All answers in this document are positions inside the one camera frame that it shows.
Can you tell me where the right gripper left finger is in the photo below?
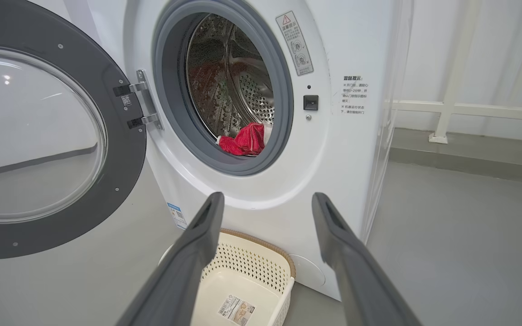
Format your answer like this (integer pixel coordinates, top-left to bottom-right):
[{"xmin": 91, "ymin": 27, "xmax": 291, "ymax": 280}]
[{"xmin": 116, "ymin": 192, "xmax": 226, "ymax": 326}]

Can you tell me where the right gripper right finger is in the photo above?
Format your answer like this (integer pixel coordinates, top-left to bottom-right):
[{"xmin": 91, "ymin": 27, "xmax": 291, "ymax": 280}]
[{"xmin": 311, "ymin": 192, "xmax": 423, "ymax": 326}]

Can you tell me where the washing machine door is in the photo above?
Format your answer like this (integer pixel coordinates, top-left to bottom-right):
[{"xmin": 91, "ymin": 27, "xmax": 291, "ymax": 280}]
[{"xmin": 0, "ymin": 0, "xmax": 148, "ymax": 261}]

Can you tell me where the red basketball jersey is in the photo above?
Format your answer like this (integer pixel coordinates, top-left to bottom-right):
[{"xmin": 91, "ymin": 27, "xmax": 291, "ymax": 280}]
[{"xmin": 217, "ymin": 122, "xmax": 273, "ymax": 157}]

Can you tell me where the cream perforated laundry basket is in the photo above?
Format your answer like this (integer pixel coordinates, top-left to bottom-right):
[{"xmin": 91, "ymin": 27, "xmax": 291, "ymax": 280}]
[{"xmin": 159, "ymin": 228, "xmax": 297, "ymax": 326}]

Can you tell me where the white printed label sticker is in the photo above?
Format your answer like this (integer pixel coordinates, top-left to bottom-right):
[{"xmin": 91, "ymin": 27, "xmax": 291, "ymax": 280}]
[{"xmin": 217, "ymin": 295, "xmax": 256, "ymax": 326}]

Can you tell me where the white front-load washing machine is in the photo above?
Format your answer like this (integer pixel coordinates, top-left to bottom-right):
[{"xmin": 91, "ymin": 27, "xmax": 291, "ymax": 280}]
[{"xmin": 30, "ymin": 0, "xmax": 414, "ymax": 302}]

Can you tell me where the metal door hinge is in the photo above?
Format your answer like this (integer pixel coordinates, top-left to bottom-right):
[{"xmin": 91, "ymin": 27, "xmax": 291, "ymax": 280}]
[{"xmin": 112, "ymin": 69, "xmax": 164, "ymax": 131}]

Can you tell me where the grey rubber door gasket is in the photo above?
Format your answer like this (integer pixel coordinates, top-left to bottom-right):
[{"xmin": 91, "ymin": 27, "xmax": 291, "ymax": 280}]
[{"xmin": 152, "ymin": 0, "xmax": 295, "ymax": 177}]

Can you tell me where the steel washer drum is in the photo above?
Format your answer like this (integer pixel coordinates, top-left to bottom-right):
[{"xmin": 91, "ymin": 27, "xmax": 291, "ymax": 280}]
[{"xmin": 186, "ymin": 13, "xmax": 275, "ymax": 142}]

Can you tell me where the round white filter cover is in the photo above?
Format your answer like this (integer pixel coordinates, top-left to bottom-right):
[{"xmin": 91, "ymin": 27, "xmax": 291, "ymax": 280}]
[{"xmin": 288, "ymin": 254, "xmax": 327, "ymax": 288}]

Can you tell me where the small energy label sticker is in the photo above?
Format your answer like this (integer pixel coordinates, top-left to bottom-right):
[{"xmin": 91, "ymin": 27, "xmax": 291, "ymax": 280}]
[{"xmin": 166, "ymin": 201, "xmax": 189, "ymax": 230}]

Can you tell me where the white metal railing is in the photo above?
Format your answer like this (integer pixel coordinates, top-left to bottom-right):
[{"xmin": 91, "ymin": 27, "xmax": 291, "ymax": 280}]
[{"xmin": 384, "ymin": 0, "xmax": 522, "ymax": 145}]

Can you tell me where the grey warning sticker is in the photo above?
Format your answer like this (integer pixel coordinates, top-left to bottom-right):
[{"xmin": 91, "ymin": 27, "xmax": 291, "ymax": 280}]
[{"xmin": 275, "ymin": 10, "xmax": 314, "ymax": 77}]

